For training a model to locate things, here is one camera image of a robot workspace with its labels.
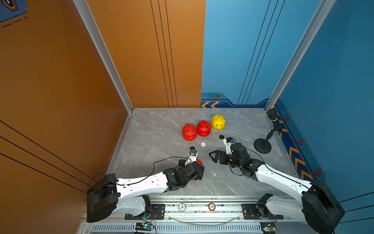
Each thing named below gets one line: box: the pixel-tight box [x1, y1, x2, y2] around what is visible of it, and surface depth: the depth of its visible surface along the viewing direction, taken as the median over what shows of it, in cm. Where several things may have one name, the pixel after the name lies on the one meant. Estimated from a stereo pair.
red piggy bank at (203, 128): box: [196, 119, 211, 137], surface depth 99 cm
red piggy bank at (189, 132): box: [182, 123, 198, 142], surface depth 98 cm
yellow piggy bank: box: [211, 114, 226, 131], surface depth 104 cm
